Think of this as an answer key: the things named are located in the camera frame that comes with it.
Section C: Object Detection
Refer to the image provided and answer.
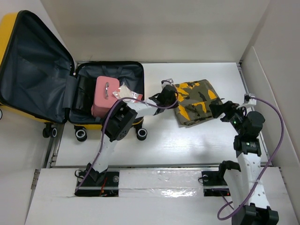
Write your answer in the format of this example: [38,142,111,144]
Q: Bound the yellow hard-shell suitcase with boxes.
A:
[0,10,144,142]

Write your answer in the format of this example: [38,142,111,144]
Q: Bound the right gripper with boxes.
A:
[208,101,247,135]

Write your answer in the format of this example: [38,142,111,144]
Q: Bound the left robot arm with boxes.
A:
[76,80,179,190]

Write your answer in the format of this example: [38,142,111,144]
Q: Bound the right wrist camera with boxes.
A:
[237,93,256,109]

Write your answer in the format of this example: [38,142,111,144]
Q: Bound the black pouch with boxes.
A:
[72,76,96,114]

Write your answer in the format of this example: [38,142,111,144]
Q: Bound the camouflage cloth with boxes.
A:
[174,79,222,126]

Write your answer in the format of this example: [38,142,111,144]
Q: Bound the pink case with metal handle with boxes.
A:
[91,76,120,118]

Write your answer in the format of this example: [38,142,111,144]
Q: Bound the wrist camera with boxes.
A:
[161,78,173,85]
[237,93,256,109]

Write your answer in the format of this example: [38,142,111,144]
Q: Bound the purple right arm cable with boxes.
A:
[217,96,285,221]

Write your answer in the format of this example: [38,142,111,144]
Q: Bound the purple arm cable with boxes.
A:
[217,96,285,221]
[75,80,179,195]

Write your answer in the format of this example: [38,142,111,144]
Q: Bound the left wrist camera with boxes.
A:
[161,78,173,85]

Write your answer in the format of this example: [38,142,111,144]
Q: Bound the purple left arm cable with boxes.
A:
[75,80,179,195]

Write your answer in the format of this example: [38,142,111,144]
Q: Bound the clear packet with red print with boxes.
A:
[113,83,143,100]

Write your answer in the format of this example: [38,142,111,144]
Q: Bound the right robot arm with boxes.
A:
[210,101,279,225]

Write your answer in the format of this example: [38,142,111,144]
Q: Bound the metal base rail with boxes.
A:
[75,168,231,198]

